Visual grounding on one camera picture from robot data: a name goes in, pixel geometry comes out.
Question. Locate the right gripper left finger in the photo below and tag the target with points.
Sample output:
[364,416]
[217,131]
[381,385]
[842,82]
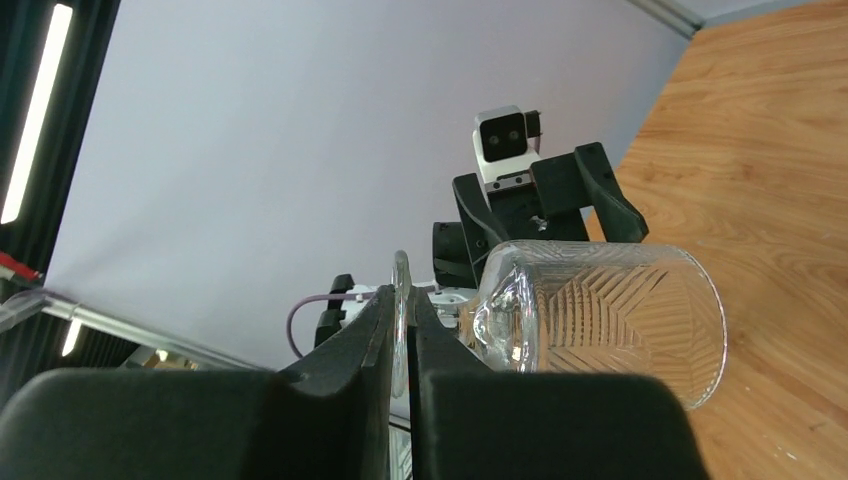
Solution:
[323,417]

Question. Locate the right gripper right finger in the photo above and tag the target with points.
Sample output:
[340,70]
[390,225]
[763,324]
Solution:
[471,422]

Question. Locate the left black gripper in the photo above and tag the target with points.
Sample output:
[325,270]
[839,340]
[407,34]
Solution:
[546,205]

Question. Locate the clear ribbed wine glass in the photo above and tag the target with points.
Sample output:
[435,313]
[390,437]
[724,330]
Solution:
[595,307]

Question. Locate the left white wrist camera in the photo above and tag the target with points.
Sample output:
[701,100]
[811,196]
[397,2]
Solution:
[506,142]

